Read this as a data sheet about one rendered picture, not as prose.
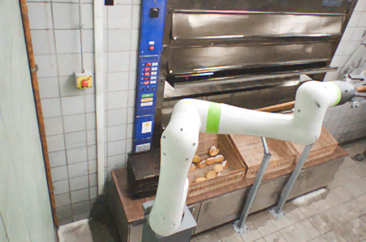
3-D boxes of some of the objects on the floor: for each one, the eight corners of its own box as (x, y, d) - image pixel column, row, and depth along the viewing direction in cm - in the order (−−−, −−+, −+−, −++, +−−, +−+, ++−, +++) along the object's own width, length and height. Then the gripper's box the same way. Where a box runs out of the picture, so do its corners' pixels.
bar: (161, 229, 267) (178, 127, 206) (267, 193, 323) (304, 105, 262) (175, 260, 244) (198, 157, 183) (286, 216, 301) (332, 125, 239)
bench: (109, 212, 274) (109, 168, 244) (295, 159, 381) (310, 123, 351) (126, 268, 233) (129, 223, 203) (328, 191, 340) (349, 154, 310)
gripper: (325, 74, 111) (363, 70, 122) (334, 115, 109) (372, 107, 120) (343, 69, 104) (381, 65, 115) (353, 112, 103) (391, 104, 114)
